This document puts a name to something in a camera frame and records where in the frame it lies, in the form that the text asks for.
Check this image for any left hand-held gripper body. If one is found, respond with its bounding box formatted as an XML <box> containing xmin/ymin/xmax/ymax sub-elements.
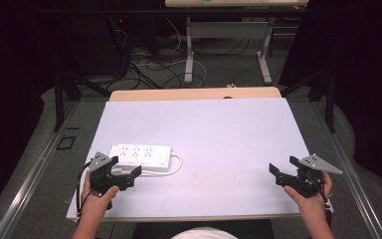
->
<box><xmin>88</xmin><ymin>151</ymin><xmax>135</xmax><ymax>195</ymax></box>

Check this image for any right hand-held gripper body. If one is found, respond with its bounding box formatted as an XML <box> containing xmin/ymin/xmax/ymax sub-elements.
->
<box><xmin>286</xmin><ymin>153</ymin><xmax>344</xmax><ymax>199</ymax></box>

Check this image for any white plug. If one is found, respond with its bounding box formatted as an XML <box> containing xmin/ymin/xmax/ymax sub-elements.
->
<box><xmin>110</xmin><ymin>166</ymin><xmax>134</xmax><ymax>177</ymax></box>

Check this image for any white power strip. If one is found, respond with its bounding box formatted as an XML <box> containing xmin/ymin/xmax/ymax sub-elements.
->
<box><xmin>108</xmin><ymin>142</ymin><xmax>173</xmax><ymax>168</ymax></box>

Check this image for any white power strip cable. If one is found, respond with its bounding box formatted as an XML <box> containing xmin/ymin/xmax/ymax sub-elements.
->
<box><xmin>138</xmin><ymin>151</ymin><xmax>184</xmax><ymax>177</ymax></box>

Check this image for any person's left hand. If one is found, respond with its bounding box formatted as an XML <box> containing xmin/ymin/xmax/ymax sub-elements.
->
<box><xmin>81</xmin><ymin>173</ymin><xmax>120</xmax><ymax>217</ymax></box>

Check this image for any person's right hand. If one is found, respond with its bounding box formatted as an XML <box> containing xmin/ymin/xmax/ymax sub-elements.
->
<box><xmin>283</xmin><ymin>171</ymin><xmax>333</xmax><ymax>222</ymax></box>

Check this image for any black metal stand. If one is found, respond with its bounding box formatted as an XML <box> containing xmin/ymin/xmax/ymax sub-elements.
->
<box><xmin>53</xmin><ymin>64</ymin><xmax>112</xmax><ymax>132</ymax></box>
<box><xmin>280</xmin><ymin>64</ymin><xmax>338</xmax><ymax>134</ymax></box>

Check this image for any white table mat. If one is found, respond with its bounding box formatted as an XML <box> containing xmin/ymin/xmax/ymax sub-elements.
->
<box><xmin>66</xmin><ymin>97</ymin><xmax>311</xmax><ymax>222</ymax></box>

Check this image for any dark curtain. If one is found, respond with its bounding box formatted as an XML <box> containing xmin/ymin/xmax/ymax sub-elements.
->
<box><xmin>0</xmin><ymin>0</ymin><xmax>59</xmax><ymax>224</ymax></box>
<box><xmin>278</xmin><ymin>0</ymin><xmax>382</xmax><ymax>197</ymax></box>

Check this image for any black equipment box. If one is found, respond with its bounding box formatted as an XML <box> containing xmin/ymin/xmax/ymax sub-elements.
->
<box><xmin>61</xmin><ymin>14</ymin><xmax>132</xmax><ymax>77</ymax></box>

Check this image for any black crossbar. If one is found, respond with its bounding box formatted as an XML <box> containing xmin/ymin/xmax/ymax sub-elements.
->
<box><xmin>35</xmin><ymin>8</ymin><xmax>347</xmax><ymax>16</ymax></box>

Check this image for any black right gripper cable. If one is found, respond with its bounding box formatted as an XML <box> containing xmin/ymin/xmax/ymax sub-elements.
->
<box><xmin>305</xmin><ymin>178</ymin><xmax>332</xmax><ymax>211</ymax></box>

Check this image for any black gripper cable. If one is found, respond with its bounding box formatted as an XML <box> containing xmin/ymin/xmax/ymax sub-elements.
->
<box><xmin>75</xmin><ymin>160</ymin><xmax>94</xmax><ymax>215</ymax></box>
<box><xmin>305</xmin><ymin>178</ymin><xmax>332</xmax><ymax>211</ymax></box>

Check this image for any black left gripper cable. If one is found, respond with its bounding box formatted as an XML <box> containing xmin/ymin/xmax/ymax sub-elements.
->
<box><xmin>75</xmin><ymin>160</ymin><xmax>94</xmax><ymax>215</ymax></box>

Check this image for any aluminium floor rail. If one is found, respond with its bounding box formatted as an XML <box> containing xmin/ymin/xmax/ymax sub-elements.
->
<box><xmin>311</xmin><ymin>99</ymin><xmax>382</xmax><ymax>239</ymax></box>
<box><xmin>0</xmin><ymin>101</ymin><xmax>81</xmax><ymax>239</ymax></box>

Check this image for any bundle of black floor cables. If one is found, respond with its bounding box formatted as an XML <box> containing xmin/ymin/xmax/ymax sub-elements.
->
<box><xmin>110</xmin><ymin>19</ymin><xmax>252</xmax><ymax>91</ymax></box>

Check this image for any white floor cable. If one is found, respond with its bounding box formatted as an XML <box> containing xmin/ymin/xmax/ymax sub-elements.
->
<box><xmin>134</xmin><ymin>17</ymin><xmax>209</xmax><ymax>90</ymax></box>

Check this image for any white desk frame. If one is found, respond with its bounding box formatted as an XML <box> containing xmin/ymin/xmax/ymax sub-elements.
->
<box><xmin>183</xmin><ymin>16</ymin><xmax>276</xmax><ymax>86</ymax></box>

